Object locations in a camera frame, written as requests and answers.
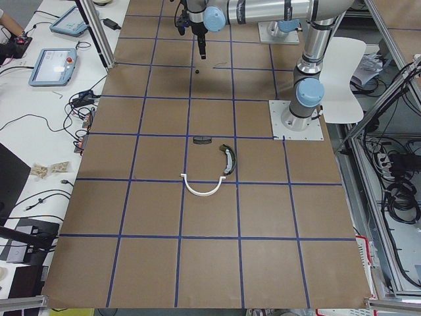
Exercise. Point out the black brake pad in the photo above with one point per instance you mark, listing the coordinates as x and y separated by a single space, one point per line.
202 140

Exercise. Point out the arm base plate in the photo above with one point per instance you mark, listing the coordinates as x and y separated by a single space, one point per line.
279 32
287 127

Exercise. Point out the aluminium frame post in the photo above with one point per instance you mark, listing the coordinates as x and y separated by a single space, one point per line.
96 31

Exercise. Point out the near blue teach pendant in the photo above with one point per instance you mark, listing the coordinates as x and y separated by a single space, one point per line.
54 67

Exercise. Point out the white plastic chair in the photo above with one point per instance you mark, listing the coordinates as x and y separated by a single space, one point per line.
341 60

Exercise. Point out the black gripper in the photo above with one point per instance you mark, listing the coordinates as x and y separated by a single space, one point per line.
198 28

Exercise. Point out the blue teach pendant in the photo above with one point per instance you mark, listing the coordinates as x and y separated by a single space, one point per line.
70 23
54 67

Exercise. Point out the far blue teach pendant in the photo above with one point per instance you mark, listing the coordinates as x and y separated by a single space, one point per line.
70 23

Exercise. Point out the white curved plastic part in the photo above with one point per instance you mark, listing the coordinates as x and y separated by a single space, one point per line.
202 189

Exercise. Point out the black power adapter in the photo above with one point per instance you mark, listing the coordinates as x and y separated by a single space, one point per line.
111 24

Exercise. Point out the olive brake shoe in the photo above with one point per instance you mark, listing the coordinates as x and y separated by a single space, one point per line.
231 159

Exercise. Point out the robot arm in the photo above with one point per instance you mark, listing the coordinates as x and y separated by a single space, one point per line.
277 20

